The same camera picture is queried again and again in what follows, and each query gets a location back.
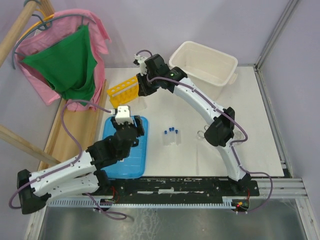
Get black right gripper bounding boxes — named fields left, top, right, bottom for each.
left=136, top=69, right=160, bottom=97

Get yellow test tube rack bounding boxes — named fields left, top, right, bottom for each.
left=107, top=76, right=139, bottom=108

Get blue capped test tube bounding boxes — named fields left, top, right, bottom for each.
left=175, top=129, right=182, bottom=145
left=163, top=130, right=169, bottom=146
left=168, top=127, right=175, bottom=145

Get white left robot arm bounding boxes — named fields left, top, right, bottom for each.
left=17, top=115, right=146, bottom=215

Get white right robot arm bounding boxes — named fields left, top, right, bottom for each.
left=133, top=53, right=251, bottom=196

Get blue plastic tray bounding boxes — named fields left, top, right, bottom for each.
left=103, top=116, right=149, bottom=180

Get black mounting plate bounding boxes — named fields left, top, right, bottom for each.
left=92, top=176, right=260, bottom=204

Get white plastic bin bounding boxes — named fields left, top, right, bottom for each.
left=169, top=41, right=238, bottom=101

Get metal clamp tongs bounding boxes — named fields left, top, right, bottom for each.
left=196, top=125, right=209, bottom=140

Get green cloth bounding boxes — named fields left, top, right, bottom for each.
left=21, top=25, right=97, bottom=101

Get pink shirt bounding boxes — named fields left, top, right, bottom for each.
left=14, top=9, right=110, bottom=111

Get round glass flask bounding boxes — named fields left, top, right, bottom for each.
left=233, top=129, right=245, bottom=145

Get yellow clothes hanger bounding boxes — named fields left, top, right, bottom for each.
left=24, top=8, right=54, bottom=34

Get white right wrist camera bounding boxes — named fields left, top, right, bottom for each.
left=133, top=54, right=148, bottom=76

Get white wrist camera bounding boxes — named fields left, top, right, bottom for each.
left=133, top=54, right=148, bottom=76
left=114, top=105, right=133, bottom=125

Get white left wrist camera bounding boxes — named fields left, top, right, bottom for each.
left=114, top=105, right=133, bottom=125

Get white slotted cable duct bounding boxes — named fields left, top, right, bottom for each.
left=47, top=197, right=241, bottom=208

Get aluminium frame rail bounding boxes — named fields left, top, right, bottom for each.
left=254, top=0, right=309, bottom=201

